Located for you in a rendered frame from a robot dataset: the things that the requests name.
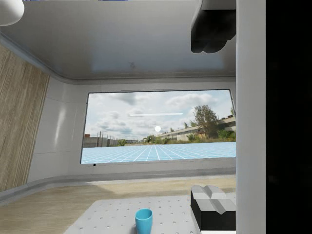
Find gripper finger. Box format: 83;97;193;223
190;9;236;54
190;185;236;233

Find blue mug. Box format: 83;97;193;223
135;208;153;234

